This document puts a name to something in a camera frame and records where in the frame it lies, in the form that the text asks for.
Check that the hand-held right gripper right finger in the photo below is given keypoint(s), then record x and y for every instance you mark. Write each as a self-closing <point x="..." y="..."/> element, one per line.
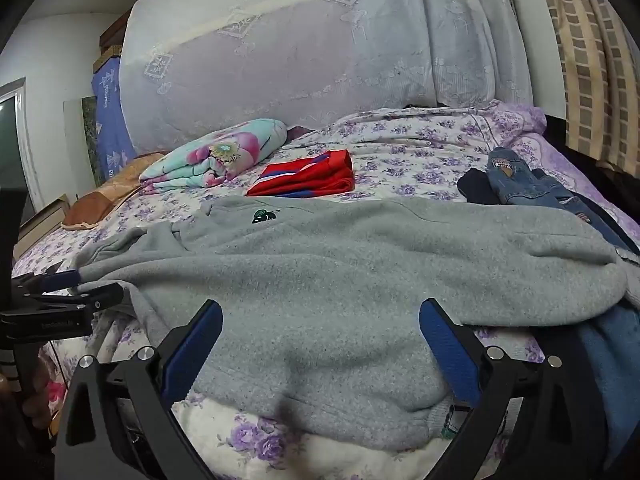
<point x="450" y="355"/>

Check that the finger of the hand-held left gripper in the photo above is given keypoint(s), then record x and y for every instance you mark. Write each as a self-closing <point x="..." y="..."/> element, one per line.
<point x="57" y="280"/>
<point x="95" y="296"/>

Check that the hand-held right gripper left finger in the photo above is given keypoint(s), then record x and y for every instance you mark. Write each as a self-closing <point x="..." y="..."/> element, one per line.
<point x="192" y="355"/>

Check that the grey fleece pants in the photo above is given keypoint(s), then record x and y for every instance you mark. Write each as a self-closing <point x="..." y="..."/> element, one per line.
<point x="325" y="285"/>

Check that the person's left hand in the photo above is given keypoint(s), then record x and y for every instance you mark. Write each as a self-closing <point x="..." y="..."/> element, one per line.
<point x="41" y="402"/>

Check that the brown pillow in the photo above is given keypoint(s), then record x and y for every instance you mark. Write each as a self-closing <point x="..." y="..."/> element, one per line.
<point x="100" y="200"/>

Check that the white framed door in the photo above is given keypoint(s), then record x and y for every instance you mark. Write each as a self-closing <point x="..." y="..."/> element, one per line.
<point x="15" y="145"/>

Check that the blue fleece cloth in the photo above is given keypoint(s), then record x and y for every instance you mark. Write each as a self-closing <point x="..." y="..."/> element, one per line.
<point x="612" y="360"/>

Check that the blue printed cloth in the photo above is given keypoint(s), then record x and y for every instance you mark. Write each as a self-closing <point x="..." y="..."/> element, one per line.
<point x="107" y="120"/>

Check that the dark navy garment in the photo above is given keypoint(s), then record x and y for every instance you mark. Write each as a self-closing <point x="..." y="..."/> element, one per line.
<point x="477" y="187"/>

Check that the blue denim jeans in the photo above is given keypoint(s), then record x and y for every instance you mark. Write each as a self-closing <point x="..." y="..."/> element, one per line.
<point x="525" y="182"/>

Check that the folded floral blanket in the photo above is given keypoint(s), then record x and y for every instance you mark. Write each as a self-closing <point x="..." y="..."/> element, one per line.
<point x="220" y="155"/>

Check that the purple floral bed sheet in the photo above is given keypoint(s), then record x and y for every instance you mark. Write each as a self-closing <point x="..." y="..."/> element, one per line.
<point x="400" y="160"/>

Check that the red folded garment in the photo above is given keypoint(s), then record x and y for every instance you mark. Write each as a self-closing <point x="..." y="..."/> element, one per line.
<point x="305" y="175"/>

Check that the wooden box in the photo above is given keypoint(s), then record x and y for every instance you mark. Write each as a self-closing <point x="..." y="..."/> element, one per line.
<point x="115" y="35"/>

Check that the beige checkered curtain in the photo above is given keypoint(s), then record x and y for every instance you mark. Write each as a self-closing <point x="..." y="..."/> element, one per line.
<point x="590" y="60"/>

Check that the white pillow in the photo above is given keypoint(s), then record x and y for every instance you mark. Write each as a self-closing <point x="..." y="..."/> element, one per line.
<point x="310" y="45"/>

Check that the beige wooden frame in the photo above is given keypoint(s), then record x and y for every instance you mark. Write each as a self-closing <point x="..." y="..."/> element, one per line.
<point x="42" y="222"/>

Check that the framed wall picture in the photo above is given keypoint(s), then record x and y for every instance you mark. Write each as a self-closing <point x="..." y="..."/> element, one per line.
<point x="87" y="140"/>

